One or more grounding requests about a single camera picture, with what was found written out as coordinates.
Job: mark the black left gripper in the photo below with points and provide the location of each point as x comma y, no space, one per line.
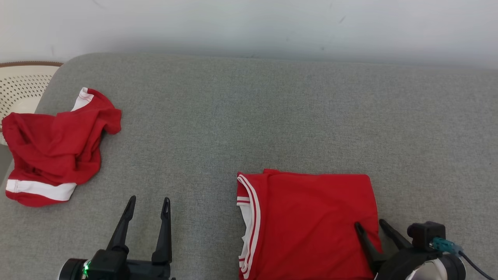
124,268

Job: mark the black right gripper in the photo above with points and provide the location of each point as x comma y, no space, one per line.
404,264

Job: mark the red Bulls jersey white sleeves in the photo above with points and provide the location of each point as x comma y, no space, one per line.
311,217

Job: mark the red shorts with white stripe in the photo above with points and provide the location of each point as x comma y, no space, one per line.
54,147

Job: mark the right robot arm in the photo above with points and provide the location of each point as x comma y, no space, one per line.
439,270

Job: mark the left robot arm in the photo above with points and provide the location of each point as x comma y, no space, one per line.
72,270

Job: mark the cream perforated laundry basket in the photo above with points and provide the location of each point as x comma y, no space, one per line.
19,87

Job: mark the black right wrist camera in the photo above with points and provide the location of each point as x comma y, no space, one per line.
424,233

